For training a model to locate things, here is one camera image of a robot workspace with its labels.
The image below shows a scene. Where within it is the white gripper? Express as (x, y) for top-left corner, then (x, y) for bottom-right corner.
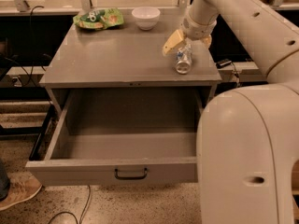
(163, 14), (217, 55)

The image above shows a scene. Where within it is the silver blue redbull can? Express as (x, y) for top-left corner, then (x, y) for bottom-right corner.
(175, 44), (192, 75)

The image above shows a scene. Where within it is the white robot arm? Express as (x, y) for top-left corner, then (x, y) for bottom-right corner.
(163, 0), (299, 224)

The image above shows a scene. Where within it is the grey open top drawer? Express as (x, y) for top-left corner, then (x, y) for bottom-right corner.
(26, 87), (202, 186)

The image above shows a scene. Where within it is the black power adapter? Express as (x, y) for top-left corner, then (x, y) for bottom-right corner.
(216, 59), (232, 69)

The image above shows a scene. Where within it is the white ceramic bowl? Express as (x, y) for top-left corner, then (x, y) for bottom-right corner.
(132, 7), (161, 31)

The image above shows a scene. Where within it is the grey metal cabinet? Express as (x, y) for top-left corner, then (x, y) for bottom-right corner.
(40, 7), (221, 111)

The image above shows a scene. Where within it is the green chip bag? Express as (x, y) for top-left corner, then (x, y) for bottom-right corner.
(73, 7), (124, 30)

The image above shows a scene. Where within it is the tan sneaker shoe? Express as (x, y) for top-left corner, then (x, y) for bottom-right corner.
(0, 177), (42, 211)

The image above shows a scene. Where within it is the black wall cable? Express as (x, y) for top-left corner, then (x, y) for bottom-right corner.
(0, 5), (54, 89)

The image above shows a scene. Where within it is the black drawer handle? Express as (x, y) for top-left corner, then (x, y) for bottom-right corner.
(114, 168), (148, 181)

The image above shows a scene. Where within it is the black floor cable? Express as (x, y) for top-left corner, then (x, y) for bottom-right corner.
(47, 184), (93, 224)

